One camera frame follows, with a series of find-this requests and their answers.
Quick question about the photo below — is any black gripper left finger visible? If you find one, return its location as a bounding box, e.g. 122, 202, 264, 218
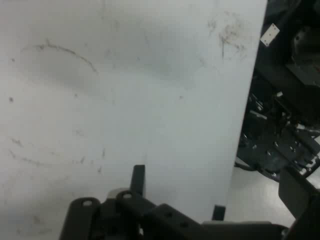
58, 164, 203, 240

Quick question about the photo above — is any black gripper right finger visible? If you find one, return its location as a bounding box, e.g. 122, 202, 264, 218
278, 169, 320, 240

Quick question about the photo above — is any black machine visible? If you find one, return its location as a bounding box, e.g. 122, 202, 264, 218
234, 0, 320, 181

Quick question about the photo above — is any black tape marker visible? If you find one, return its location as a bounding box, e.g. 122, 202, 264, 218
212, 204, 227, 222

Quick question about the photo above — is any small white perforated plate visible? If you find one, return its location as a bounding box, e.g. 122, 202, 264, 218
259, 23, 280, 47

